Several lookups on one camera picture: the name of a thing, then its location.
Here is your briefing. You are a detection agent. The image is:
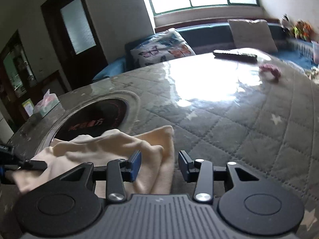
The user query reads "beige cloth garment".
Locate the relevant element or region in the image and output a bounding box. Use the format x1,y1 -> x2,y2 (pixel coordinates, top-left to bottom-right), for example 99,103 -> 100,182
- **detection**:
12,126 -> 175,195

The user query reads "round induction cooktop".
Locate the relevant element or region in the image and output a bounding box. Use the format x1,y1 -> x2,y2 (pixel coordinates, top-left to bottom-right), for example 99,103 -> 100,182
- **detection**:
36,90 -> 141,153

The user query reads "orange yellow plush toy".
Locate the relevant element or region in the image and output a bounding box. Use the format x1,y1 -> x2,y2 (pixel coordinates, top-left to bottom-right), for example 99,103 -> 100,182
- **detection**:
293,20 -> 312,42

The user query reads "dark teal sofa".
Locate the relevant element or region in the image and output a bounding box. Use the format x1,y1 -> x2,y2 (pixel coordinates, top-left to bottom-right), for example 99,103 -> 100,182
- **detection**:
92,21 -> 319,83

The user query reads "pink tissue box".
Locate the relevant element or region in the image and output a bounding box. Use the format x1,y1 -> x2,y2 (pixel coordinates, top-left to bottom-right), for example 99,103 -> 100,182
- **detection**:
33,89 -> 60,118

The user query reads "pink hair scrunchie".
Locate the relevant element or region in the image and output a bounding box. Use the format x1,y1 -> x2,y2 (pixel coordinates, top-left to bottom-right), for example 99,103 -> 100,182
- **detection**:
259,64 -> 281,81

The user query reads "dark wooden glass cabinet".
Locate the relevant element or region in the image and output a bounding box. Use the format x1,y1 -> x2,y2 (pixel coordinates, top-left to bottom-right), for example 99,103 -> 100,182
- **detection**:
0,29 -> 70,122

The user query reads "butterfly print pillow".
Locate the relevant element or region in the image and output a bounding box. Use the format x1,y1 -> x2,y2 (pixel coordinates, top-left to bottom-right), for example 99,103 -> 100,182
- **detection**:
130,28 -> 196,68

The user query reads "white plush toy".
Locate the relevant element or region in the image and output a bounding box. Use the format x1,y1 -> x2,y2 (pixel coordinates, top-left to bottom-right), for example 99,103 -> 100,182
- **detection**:
280,14 -> 291,36

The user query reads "grey quilted star tablecloth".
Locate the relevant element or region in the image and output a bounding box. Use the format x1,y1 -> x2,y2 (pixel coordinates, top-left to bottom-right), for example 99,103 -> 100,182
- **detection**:
1,49 -> 318,238

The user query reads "grey plain pillow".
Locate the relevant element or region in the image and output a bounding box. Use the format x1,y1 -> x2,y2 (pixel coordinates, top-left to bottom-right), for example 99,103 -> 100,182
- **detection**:
228,19 -> 278,53

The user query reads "black remote control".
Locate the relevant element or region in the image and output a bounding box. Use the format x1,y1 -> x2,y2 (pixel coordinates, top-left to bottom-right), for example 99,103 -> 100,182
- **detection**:
213,50 -> 257,64

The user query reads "blue cushion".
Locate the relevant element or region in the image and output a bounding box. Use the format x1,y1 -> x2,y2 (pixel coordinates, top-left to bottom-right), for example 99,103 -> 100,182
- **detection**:
92,56 -> 126,83

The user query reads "dark door frosted glass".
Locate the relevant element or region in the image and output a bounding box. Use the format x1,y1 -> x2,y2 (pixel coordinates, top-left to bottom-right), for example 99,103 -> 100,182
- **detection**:
41,0 -> 108,90

